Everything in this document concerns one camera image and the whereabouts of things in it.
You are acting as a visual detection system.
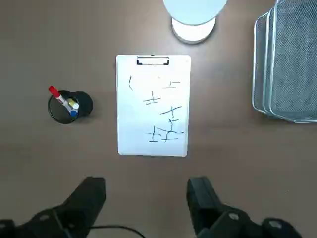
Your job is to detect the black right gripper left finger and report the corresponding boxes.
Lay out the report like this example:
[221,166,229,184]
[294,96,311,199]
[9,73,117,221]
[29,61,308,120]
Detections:
[0,176,107,238]

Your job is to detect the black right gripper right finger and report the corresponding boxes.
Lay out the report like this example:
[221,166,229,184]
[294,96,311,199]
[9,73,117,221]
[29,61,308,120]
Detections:
[186,176,304,238]

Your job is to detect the black mesh pen holder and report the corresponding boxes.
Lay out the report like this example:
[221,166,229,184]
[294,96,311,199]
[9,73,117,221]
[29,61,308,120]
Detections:
[48,90,94,124]

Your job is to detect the white A4 paper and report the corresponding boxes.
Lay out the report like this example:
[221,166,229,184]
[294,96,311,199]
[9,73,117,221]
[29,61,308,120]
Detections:
[117,59,189,156]

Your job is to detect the white clipboard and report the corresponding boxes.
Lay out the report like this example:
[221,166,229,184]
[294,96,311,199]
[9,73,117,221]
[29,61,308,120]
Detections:
[115,54,191,157]

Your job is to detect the yellow marker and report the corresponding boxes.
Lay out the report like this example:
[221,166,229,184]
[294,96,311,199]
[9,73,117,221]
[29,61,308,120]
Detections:
[67,98,80,110]

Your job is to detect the red capped marker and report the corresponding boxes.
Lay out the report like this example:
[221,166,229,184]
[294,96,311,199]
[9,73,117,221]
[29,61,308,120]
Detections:
[48,86,72,112]

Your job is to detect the black metal clipboard clip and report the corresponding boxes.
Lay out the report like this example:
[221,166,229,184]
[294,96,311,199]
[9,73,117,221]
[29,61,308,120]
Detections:
[136,55,170,66]

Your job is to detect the silver mesh paper tray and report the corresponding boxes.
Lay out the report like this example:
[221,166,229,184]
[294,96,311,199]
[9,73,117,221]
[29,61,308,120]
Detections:
[252,0,317,124]

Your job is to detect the white desk lamp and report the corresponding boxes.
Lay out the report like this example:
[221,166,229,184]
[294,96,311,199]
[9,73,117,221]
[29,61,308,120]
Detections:
[162,0,228,45]

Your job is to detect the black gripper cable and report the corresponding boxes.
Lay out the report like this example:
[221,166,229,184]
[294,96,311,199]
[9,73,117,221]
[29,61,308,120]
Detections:
[91,224,147,238]

